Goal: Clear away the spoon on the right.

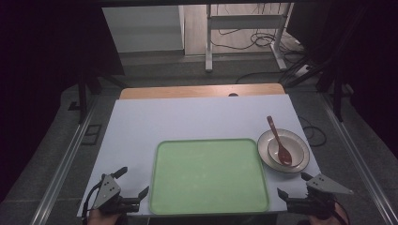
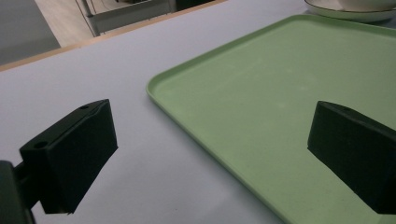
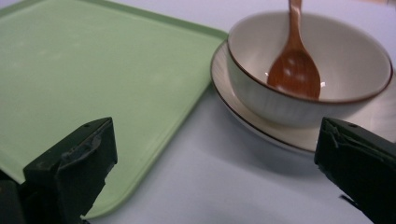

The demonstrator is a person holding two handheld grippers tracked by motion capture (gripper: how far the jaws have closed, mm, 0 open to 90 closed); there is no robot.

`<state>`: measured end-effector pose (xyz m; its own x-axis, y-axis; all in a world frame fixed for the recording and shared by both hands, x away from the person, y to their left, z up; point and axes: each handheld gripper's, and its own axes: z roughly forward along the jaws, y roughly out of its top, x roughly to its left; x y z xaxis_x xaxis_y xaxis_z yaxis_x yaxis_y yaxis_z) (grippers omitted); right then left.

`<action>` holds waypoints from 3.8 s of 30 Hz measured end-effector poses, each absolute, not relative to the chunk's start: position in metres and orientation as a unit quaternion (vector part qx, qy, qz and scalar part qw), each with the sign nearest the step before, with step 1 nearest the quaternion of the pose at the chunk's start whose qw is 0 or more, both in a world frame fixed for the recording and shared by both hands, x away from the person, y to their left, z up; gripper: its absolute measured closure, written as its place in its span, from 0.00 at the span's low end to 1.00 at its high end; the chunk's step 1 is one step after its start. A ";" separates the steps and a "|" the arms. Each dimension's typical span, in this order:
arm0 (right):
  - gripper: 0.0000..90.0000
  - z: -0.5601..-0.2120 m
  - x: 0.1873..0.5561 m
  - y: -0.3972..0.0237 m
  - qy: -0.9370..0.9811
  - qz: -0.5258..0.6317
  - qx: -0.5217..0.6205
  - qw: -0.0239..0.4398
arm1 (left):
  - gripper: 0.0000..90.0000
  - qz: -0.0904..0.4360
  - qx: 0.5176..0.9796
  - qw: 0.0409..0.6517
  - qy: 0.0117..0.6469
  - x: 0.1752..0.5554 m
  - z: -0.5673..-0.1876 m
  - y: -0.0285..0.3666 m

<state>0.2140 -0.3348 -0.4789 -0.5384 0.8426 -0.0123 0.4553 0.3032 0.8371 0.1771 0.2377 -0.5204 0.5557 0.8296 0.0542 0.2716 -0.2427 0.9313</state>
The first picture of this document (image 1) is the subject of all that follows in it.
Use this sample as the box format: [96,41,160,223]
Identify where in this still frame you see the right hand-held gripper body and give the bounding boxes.
[285,172,355,220]

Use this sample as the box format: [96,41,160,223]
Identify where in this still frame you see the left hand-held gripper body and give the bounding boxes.
[93,173,141,216]

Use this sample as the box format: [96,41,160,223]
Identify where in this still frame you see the person's left hand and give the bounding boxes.
[86,208,122,225]

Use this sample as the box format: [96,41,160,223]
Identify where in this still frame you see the person's right hand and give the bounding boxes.
[308,202,350,225]

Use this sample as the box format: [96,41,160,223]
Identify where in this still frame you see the small white bowl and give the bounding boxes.
[267,135,305,168]

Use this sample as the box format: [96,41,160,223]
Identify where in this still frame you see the red spoon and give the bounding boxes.
[266,115,293,167]

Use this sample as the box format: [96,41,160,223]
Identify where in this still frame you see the dark floor socket plate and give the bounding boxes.
[81,124,103,146]

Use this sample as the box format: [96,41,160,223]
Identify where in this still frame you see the white plate with dark rim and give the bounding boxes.
[256,127,311,174]

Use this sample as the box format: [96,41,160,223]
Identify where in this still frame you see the green plastic tray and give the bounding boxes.
[148,138,270,217]

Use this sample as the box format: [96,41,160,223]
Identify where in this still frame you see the black metal stand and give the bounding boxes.
[281,46,356,124]
[76,70,127,125]

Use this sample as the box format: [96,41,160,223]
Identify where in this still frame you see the white board sheet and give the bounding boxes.
[76,94,322,218]

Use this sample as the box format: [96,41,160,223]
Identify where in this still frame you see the white power strip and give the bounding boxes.
[295,64,312,78]

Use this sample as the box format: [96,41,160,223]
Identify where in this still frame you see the wooden table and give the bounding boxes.
[119,82,286,100]

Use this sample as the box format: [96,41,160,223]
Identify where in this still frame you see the white panel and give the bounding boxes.
[101,5,185,53]

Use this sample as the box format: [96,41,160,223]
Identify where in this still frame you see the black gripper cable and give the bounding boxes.
[81,182,103,225]

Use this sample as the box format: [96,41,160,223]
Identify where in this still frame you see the black looped floor cable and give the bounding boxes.
[298,116,328,148]

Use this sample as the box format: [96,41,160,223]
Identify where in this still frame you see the aluminium rail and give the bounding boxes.
[29,93,101,225]
[320,93,398,225]

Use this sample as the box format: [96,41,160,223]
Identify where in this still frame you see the long black floor cable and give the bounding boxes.
[235,70,284,84]

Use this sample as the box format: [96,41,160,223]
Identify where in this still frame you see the tangled black floor cables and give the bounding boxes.
[209,3,306,64]

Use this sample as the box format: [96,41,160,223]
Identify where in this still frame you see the white metal desk frame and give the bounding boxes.
[204,3,296,73]

